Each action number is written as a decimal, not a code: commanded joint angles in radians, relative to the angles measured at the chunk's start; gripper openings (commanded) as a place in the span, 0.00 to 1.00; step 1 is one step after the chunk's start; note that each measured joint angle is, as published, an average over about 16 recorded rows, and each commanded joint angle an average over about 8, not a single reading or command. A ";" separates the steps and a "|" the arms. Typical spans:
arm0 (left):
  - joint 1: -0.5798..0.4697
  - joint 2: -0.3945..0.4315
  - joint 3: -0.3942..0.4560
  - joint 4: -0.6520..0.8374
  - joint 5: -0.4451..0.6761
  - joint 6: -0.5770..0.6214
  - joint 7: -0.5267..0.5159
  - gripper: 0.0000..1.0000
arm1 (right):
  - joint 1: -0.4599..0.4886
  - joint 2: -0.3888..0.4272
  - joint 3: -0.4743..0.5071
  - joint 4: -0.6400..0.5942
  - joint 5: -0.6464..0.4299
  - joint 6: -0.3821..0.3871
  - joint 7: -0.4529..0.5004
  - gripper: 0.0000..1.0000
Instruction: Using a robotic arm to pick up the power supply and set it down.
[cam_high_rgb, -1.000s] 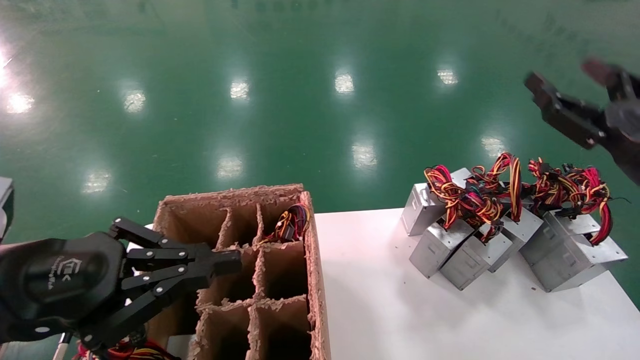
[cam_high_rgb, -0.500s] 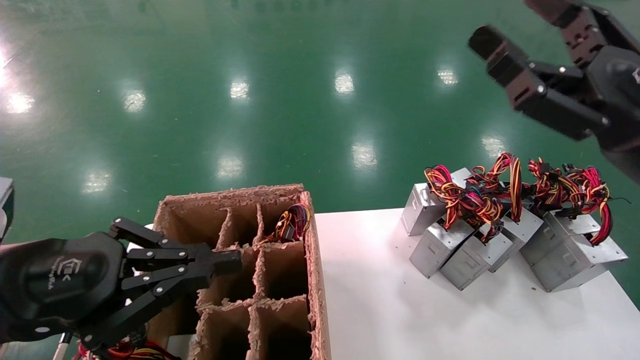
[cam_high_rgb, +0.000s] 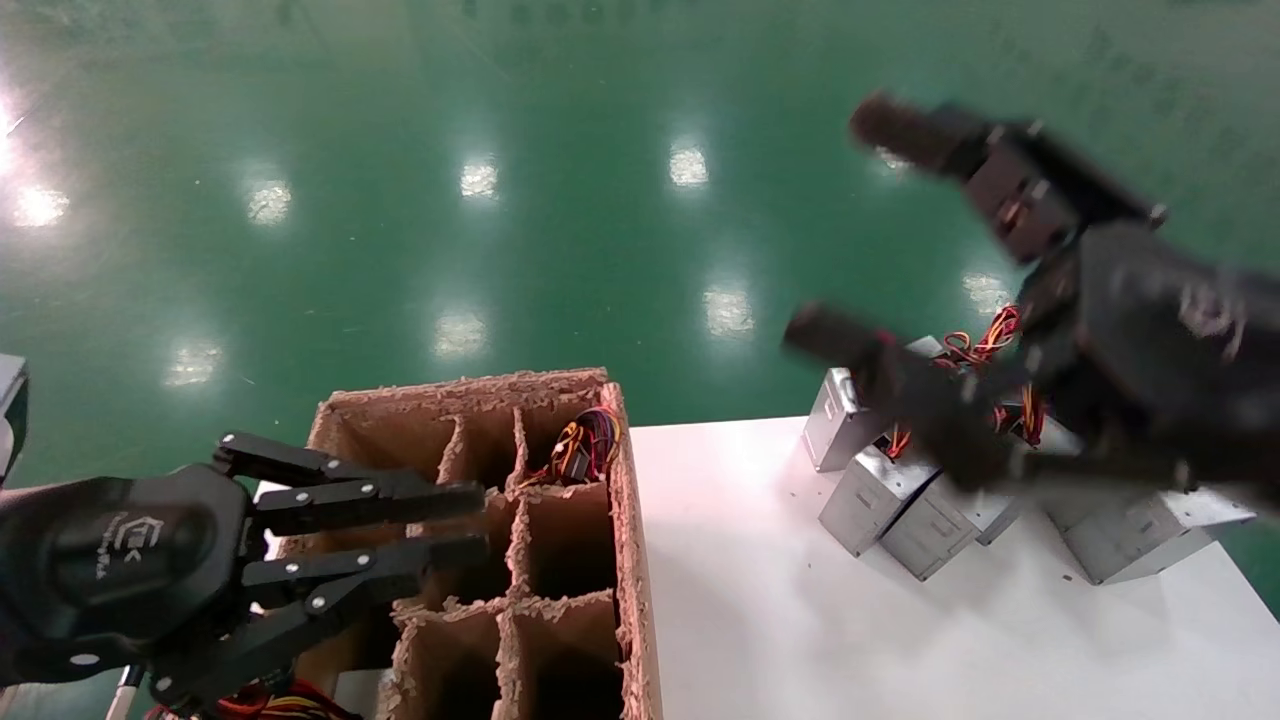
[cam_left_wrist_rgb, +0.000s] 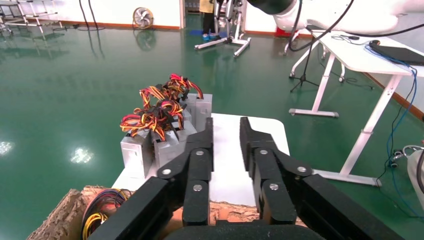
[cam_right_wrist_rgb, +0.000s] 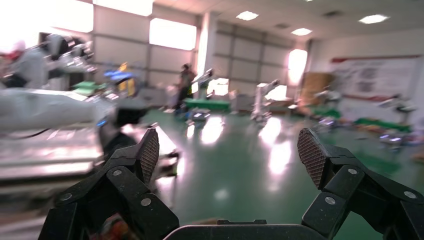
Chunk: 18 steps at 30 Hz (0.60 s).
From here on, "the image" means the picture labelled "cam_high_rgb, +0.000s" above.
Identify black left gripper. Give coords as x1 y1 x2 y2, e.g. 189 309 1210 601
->
0 432 491 703

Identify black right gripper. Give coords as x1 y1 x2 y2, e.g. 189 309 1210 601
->
783 93 1280 501

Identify grey metal power supply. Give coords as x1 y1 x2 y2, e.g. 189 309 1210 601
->
880 478 1021 581
975 425 1086 546
800 335 946 473
818 440 946 558

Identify brown cardboard divider box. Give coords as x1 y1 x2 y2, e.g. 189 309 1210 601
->
290 367 663 720

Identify red yellow cable bundle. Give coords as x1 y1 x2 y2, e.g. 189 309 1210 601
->
150 680 351 720

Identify power supply multicolour cables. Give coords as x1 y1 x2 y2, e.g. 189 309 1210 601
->
515 402 623 489

